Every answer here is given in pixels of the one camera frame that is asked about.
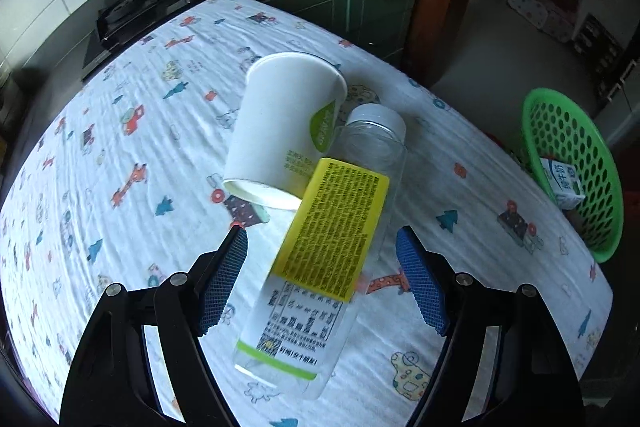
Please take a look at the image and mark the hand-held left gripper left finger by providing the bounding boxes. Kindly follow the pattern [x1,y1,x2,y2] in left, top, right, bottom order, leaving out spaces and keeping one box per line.
[60,224,249,427]

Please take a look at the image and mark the white paper cup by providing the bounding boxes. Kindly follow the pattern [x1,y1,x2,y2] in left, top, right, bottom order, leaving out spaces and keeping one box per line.
[221,52,348,211]

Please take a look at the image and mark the printed white tablecloth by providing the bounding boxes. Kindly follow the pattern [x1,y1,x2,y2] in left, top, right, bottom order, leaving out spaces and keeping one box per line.
[0,0,615,427]

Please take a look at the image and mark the black gas stove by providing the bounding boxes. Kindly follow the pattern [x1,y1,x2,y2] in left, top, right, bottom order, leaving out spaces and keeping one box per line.
[82,0,321,80]

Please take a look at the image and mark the white dotted storage box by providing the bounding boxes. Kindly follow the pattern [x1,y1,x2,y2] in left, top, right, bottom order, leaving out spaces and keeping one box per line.
[505,0,576,44]

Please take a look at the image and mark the white blue milk carton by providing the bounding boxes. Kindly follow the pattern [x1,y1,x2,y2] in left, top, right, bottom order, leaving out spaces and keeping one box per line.
[539,157,587,211]

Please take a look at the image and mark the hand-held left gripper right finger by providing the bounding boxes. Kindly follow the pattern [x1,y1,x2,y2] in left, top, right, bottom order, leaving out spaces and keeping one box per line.
[395,226,586,427]

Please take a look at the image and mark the black stove burner grate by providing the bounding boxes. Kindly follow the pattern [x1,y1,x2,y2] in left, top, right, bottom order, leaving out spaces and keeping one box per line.
[97,0,166,40]

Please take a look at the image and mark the clear bottle with yellow label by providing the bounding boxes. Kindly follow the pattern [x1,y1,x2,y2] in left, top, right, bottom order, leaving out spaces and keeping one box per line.
[232,103,407,400]

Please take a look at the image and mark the dark shelf unit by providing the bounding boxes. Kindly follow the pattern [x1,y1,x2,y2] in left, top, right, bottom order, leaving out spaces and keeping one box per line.
[575,14,640,108]

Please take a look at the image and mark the green plastic basket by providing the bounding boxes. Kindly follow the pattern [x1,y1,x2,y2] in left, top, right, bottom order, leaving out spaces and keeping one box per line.
[521,87,623,264]

